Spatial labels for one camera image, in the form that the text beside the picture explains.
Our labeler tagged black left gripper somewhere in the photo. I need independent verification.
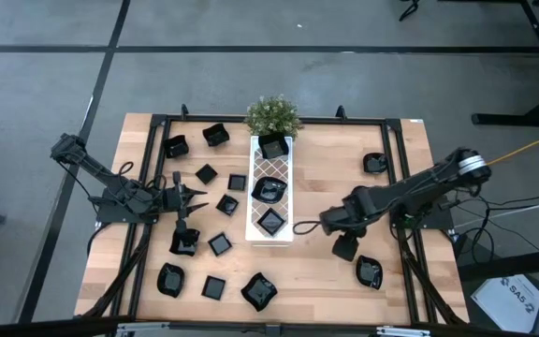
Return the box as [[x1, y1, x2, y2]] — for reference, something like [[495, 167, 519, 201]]
[[161, 170, 210, 235]]

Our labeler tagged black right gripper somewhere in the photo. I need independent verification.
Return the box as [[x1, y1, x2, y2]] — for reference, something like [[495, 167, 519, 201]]
[[319, 186, 377, 262]]

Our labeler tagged small black square plate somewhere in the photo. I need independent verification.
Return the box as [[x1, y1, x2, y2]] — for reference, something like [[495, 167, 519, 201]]
[[255, 207, 287, 238], [207, 231, 233, 257], [195, 163, 219, 185], [227, 173, 248, 192], [200, 274, 227, 301], [215, 193, 240, 217]]

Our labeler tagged black wavy square plate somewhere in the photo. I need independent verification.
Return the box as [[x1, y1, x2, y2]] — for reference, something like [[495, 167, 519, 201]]
[[168, 227, 201, 257], [240, 271, 279, 313]]

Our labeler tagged white lattice rack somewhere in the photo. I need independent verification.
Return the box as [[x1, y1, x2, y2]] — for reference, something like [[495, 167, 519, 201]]
[[245, 135, 296, 248]]

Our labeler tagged green potted plant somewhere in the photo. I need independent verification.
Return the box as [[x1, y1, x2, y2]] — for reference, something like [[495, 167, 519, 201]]
[[243, 95, 304, 138]]

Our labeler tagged black side table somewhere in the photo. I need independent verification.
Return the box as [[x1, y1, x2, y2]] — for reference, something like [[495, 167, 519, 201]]
[[456, 245, 539, 282]]

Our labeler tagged black crossbar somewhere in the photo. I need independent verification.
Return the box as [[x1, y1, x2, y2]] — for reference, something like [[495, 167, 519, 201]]
[[0, 315, 539, 337]]

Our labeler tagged white SA5 printed sheet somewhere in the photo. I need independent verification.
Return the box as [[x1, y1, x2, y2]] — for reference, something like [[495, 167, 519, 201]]
[[469, 273, 539, 334]]

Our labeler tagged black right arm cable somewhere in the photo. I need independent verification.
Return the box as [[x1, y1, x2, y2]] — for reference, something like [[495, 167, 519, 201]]
[[292, 220, 323, 236]]

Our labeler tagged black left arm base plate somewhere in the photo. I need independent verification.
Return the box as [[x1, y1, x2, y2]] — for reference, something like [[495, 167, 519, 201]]
[[95, 200, 159, 225]]

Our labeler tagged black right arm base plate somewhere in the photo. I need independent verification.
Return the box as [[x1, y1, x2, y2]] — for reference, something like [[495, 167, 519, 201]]
[[387, 194, 453, 230]]

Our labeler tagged silver bracket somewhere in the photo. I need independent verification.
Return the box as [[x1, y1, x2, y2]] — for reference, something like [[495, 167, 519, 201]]
[[375, 326, 432, 337], [115, 321, 170, 337]]

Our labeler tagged white cable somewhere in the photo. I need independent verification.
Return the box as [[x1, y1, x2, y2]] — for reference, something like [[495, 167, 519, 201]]
[[454, 194, 539, 226]]

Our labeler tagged yellow extension cable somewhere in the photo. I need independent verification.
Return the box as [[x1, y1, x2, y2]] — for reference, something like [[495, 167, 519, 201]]
[[484, 125, 539, 168]]

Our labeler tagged black looped cable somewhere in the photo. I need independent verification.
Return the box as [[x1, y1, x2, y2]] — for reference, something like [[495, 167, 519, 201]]
[[399, 0, 421, 22]]

